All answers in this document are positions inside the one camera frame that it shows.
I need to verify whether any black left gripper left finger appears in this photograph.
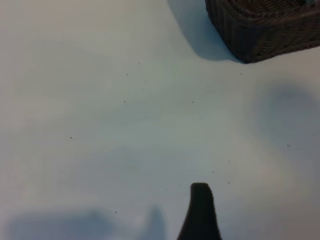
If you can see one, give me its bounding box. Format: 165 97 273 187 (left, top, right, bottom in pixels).
176 182 201 240

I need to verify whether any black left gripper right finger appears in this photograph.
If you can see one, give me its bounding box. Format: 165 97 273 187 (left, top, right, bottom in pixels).
199 182 223 240

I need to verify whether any dark brown wicker basket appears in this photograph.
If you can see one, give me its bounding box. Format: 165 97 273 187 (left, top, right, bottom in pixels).
204 0 320 65

